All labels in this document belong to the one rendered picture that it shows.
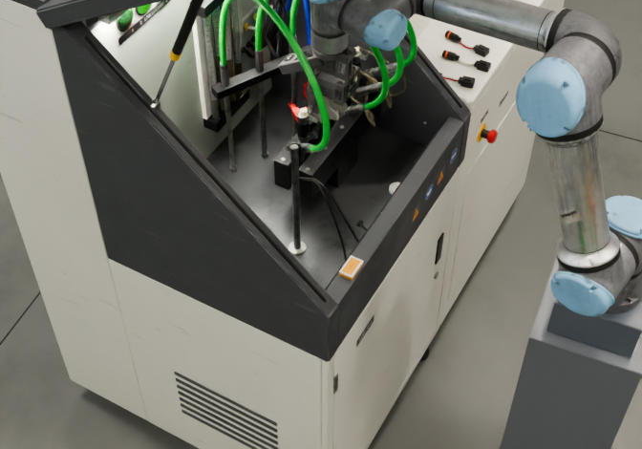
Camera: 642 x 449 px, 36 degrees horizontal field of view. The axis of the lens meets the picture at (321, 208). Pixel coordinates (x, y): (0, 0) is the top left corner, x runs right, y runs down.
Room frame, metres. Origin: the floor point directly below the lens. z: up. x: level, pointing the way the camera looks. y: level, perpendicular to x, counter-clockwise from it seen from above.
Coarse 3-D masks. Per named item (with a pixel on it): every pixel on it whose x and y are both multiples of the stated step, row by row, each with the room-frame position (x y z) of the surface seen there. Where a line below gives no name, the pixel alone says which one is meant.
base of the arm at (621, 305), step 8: (640, 272) 1.25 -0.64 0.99; (632, 280) 1.24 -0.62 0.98; (640, 280) 1.25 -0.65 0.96; (624, 288) 1.23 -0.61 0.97; (632, 288) 1.24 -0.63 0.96; (640, 288) 1.25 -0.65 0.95; (624, 296) 1.23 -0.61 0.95; (632, 296) 1.24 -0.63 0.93; (640, 296) 1.24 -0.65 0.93; (616, 304) 1.22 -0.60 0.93; (624, 304) 1.22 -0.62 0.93; (632, 304) 1.23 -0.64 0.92; (608, 312) 1.22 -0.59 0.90; (616, 312) 1.22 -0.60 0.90
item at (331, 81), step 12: (312, 48) 1.56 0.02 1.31; (348, 48) 1.56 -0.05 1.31; (324, 60) 1.56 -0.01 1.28; (336, 60) 1.54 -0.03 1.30; (348, 60) 1.53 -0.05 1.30; (324, 72) 1.56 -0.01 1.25; (336, 72) 1.54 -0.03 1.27; (348, 72) 1.53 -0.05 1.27; (324, 84) 1.54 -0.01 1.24; (336, 84) 1.52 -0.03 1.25; (348, 84) 1.54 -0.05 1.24; (336, 96) 1.54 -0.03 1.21; (348, 96) 1.54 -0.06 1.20
